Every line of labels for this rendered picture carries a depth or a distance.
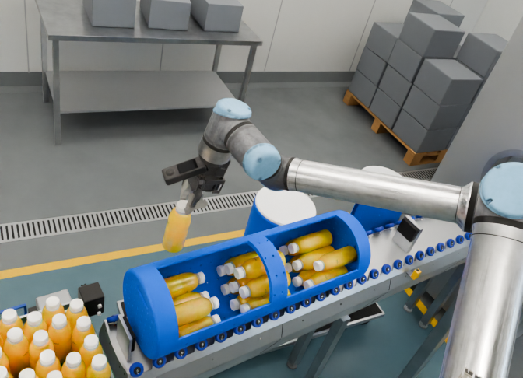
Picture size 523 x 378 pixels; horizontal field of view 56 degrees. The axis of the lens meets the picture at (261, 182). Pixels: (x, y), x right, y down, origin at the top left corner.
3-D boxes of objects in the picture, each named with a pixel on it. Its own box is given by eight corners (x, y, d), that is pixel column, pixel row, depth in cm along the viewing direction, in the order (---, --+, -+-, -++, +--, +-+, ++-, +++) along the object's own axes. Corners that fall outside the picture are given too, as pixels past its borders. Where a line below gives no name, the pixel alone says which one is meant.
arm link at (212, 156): (208, 152, 125) (197, 128, 131) (202, 166, 128) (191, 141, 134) (239, 154, 130) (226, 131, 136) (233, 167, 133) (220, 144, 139)
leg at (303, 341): (298, 367, 277) (334, 296, 239) (290, 371, 274) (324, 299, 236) (293, 358, 280) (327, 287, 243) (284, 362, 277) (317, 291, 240)
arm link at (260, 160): (290, 165, 124) (262, 133, 130) (275, 148, 114) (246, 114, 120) (262, 190, 125) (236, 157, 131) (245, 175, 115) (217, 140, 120)
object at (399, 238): (409, 252, 231) (423, 229, 222) (404, 254, 229) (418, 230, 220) (394, 237, 237) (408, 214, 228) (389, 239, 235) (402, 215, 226)
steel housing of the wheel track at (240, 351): (488, 264, 286) (520, 222, 266) (124, 437, 168) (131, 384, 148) (451, 232, 303) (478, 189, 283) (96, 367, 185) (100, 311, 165)
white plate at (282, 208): (243, 201, 215) (242, 203, 216) (295, 236, 205) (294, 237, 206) (278, 176, 235) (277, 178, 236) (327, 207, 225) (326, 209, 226)
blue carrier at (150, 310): (353, 292, 201) (383, 247, 183) (150, 377, 154) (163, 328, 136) (314, 240, 217) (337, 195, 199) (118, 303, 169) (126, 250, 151)
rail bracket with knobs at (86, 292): (106, 319, 171) (107, 300, 164) (84, 326, 167) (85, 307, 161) (96, 297, 176) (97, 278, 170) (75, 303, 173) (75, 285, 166)
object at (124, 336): (134, 360, 158) (137, 337, 151) (127, 362, 157) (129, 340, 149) (123, 335, 164) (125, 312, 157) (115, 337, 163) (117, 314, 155)
